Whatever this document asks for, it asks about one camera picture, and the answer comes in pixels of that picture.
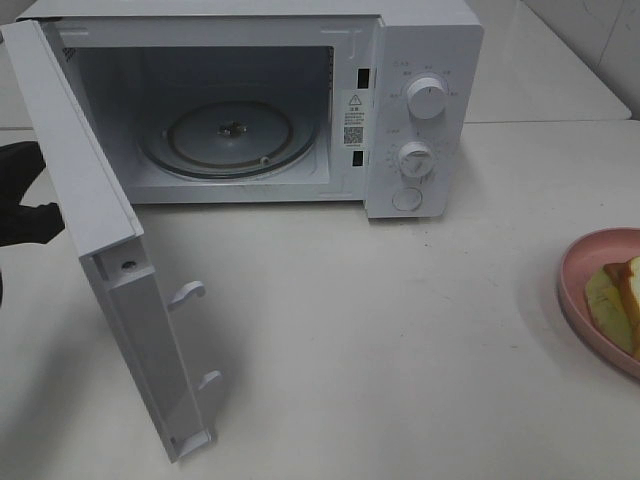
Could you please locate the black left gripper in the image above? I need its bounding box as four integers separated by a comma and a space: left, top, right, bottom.
0, 141, 65, 246

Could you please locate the white microwave door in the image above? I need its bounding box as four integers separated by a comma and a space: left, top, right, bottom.
2, 20, 212, 462

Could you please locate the round white door button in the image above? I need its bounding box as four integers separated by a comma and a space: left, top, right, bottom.
392, 187, 423, 212

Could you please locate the white timer knob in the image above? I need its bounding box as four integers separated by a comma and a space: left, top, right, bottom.
398, 141, 436, 178

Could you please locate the pink round plate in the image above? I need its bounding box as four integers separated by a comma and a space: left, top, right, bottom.
557, 227, 639, 381

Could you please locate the toast ham cheese sandwich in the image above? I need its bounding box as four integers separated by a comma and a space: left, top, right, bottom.
585, 256, 639, 360

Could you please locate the glass microwave turntable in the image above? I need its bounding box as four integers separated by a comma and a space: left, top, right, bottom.
138, 100, 321, 180

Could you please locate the white microwave oven body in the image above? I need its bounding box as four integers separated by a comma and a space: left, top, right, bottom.
10, 1, 484, 219

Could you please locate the white upper power knob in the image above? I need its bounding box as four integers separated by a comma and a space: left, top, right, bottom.
406, 74, 448, 120

